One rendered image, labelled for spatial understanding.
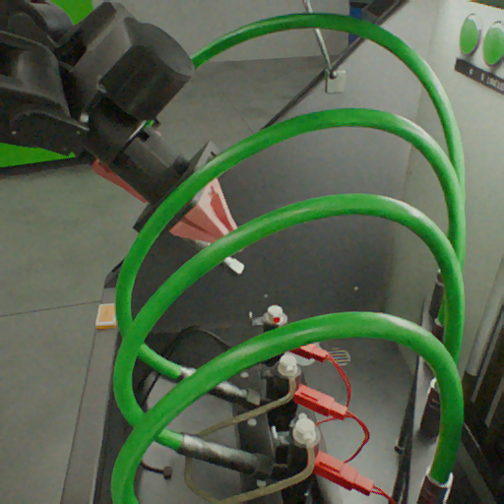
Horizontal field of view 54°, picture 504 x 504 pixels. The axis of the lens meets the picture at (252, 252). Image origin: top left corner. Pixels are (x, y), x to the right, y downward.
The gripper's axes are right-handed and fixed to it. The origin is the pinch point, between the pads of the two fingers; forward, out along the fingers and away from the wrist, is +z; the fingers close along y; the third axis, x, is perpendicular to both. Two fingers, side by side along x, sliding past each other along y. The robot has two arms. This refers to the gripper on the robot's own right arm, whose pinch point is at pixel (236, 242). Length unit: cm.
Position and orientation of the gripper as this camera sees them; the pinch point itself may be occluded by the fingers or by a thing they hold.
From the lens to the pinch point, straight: 52.0
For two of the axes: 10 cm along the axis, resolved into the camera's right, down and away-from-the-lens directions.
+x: 1.4, -5.6, 8.2
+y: 6.9, -5.4, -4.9
